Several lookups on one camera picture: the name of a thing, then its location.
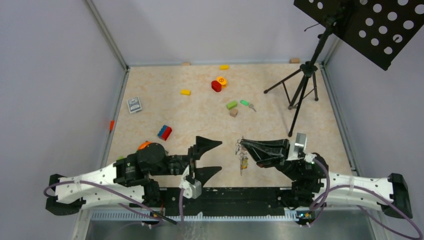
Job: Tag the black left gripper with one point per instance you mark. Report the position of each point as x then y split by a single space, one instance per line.
202 174

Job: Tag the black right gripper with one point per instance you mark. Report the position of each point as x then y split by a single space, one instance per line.
275 151

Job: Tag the yellow key tag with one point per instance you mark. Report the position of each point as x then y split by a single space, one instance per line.
243 164

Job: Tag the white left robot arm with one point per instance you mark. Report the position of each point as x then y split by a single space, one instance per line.
130 180

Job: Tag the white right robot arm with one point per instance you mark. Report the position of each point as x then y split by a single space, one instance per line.
314 185

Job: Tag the red blue brick stack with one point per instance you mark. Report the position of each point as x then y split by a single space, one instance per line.
164 132

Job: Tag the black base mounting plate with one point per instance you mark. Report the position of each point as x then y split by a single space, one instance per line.
246 201

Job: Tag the small wooden cube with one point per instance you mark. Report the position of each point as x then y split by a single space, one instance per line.
233 112

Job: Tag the green brick block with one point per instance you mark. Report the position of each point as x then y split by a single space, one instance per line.
231 105

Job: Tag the green tagged key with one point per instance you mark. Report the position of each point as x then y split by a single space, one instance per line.
248 104

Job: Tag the orange arch block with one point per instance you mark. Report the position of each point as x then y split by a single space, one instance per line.
143 145

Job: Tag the yellow brick mid left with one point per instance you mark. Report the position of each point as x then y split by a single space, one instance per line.
185 92

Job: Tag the red cylinder block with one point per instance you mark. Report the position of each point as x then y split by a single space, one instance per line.
216 86

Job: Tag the orange round block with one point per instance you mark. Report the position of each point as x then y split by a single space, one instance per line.
223 81

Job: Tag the playing card deck box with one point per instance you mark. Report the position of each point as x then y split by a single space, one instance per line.
134 105

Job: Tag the yellow brick far back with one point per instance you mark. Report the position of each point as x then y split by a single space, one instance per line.
224 67

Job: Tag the wooden wedge back right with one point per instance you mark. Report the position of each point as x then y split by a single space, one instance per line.
294 61

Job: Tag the black perforated music stand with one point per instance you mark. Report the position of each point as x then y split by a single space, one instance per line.
377 29

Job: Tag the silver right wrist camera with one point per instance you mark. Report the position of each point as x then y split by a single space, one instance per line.
297 147

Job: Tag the small orange wall clip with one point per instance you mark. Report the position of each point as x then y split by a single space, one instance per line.
111 125

